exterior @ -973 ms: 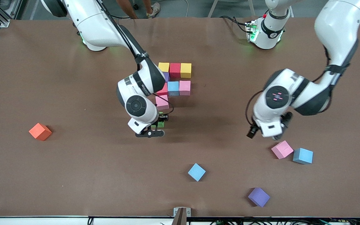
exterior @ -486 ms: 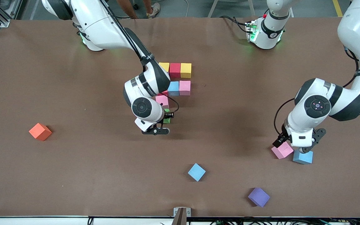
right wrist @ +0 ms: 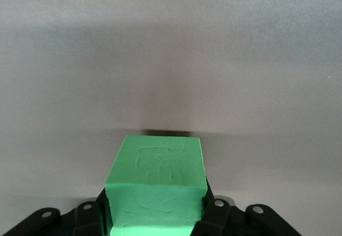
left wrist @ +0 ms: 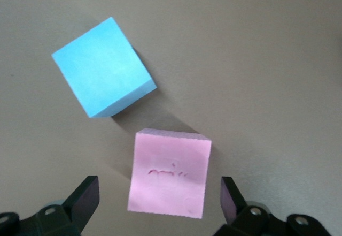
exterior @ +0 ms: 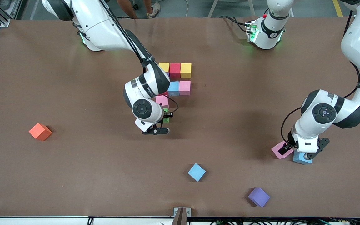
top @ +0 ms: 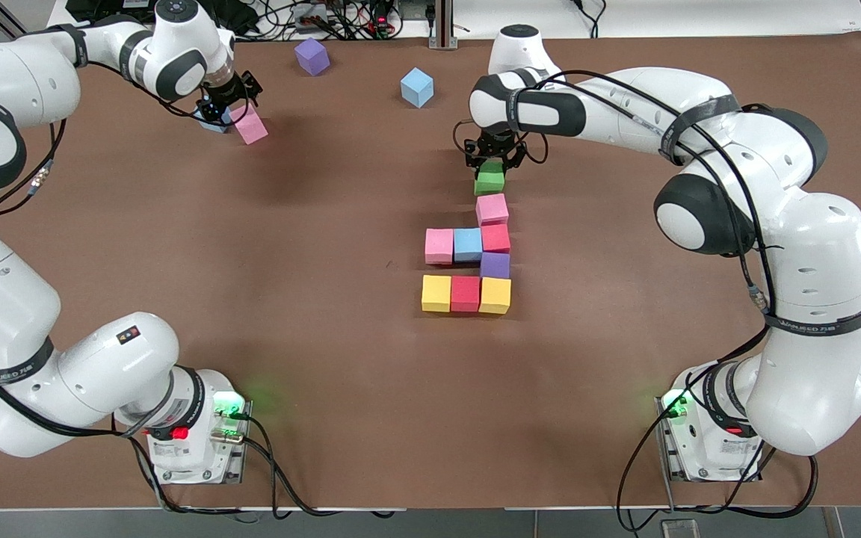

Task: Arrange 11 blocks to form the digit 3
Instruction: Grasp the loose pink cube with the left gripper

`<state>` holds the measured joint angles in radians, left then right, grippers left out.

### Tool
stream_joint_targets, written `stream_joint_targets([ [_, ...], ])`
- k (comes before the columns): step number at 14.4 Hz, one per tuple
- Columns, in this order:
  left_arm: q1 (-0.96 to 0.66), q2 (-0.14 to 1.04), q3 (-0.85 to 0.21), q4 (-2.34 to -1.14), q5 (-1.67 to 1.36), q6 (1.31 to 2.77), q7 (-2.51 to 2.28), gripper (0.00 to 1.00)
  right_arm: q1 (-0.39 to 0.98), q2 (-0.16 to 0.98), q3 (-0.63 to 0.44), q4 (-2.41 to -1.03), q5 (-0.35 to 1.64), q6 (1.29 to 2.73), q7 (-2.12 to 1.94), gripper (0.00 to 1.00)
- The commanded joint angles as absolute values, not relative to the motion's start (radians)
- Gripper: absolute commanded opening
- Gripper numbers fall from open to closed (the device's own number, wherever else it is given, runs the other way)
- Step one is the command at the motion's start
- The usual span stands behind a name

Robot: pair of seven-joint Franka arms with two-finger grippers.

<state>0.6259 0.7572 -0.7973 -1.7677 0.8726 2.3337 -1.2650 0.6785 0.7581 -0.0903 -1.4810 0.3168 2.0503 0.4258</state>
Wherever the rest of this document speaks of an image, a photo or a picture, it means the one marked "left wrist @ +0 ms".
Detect blue foam block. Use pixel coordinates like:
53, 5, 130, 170
51, 16, 158, 119

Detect brown table cover sheet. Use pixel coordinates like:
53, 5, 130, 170
0, 0, 342, 236

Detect pink foam block with slit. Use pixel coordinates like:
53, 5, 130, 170
126, 127, 213, 219

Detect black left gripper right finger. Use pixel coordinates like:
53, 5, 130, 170
215, 176, 333, 236

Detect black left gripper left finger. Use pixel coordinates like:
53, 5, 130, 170
0, 176, 100, 236

